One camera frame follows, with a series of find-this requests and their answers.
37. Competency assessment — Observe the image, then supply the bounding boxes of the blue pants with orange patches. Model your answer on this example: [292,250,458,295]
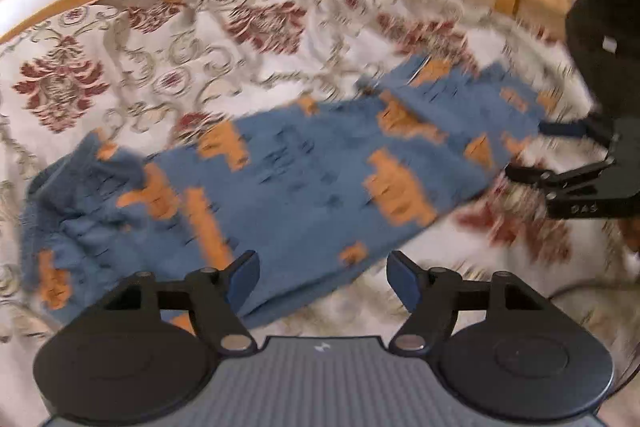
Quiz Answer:
[21,59,551,329]

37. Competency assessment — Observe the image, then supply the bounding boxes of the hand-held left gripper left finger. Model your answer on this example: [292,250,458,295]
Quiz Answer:
[102,250,261,354]

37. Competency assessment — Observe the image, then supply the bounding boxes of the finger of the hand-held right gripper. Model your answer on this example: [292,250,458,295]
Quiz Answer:
[504,157,619,204]
[538,114,621,148]

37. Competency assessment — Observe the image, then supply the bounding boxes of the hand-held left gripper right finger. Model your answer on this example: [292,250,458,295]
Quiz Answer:
[386,250,547,354]

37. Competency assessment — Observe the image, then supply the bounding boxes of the floral printed blanket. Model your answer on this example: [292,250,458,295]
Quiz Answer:
[0,0,640,427]

